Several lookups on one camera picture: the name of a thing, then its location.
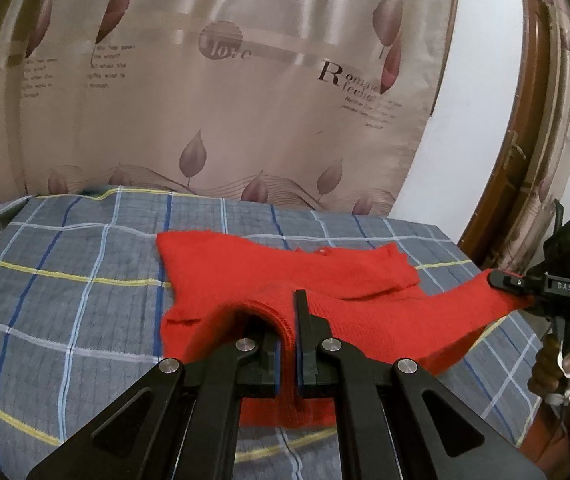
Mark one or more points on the red knit sweater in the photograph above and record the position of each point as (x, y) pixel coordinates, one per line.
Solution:
(365, 320)

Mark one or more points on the grey plaid bed sheet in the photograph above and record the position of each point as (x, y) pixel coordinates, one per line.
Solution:
(80, 310)

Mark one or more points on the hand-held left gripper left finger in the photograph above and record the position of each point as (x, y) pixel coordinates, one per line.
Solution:
(276, 366)

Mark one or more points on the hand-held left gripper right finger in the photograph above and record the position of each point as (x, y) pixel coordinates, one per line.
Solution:
(299, 367)

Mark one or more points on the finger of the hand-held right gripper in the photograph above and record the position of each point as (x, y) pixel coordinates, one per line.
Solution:
(510, 281)

